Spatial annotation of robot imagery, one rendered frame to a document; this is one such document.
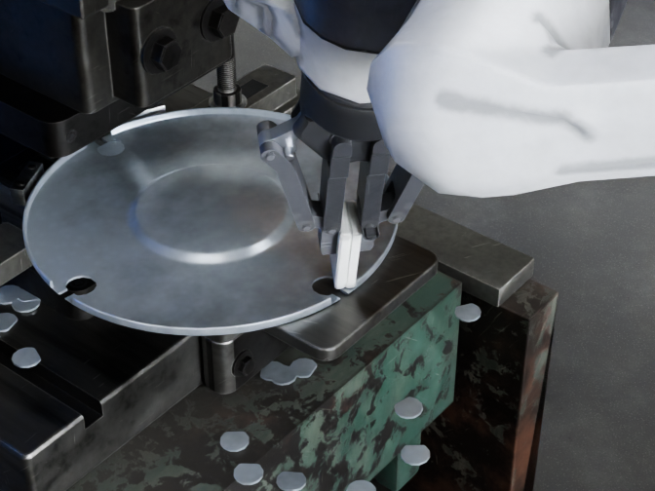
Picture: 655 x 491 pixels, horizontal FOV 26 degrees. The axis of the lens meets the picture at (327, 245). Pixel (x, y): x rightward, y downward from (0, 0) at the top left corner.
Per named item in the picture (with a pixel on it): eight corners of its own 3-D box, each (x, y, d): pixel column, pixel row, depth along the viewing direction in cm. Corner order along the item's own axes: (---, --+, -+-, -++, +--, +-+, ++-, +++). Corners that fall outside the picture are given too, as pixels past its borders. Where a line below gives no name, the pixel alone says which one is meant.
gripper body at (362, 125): (302, 109, 82) (297, 203, 89) (446, 98, 83) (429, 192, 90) (287, 13, 86) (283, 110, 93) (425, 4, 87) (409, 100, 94)
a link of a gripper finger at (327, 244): (340, 213, 96) (297, 216, 96) (336, 254, 100) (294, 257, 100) (337, 195, 97) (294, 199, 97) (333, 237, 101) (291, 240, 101)
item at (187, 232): (227, 79, 127) (226, 71, 126) (474, 214, 111) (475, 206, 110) (-51, 214, 111) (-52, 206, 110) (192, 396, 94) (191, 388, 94)
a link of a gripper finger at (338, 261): (351, 235, 97) (340, 236, 97) (344, 288, 103) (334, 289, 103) (345, 200, 99) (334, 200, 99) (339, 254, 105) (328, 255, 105)
